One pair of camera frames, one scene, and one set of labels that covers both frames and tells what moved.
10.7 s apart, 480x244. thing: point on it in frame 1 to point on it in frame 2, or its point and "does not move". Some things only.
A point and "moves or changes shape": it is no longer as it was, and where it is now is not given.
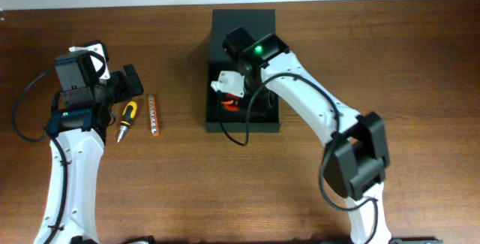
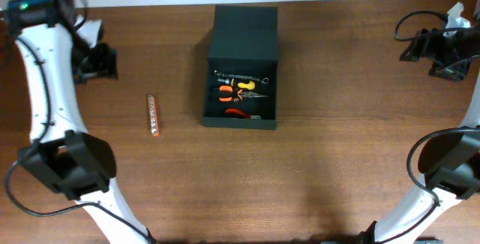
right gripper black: x=259 y=106 to x=427 y=46
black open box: x=258 y=23 does not move
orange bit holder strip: x=153 y=117 does not move
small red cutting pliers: x=231 y=103 moves or changes shape
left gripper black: x=125 y=91 to x=109 y=67
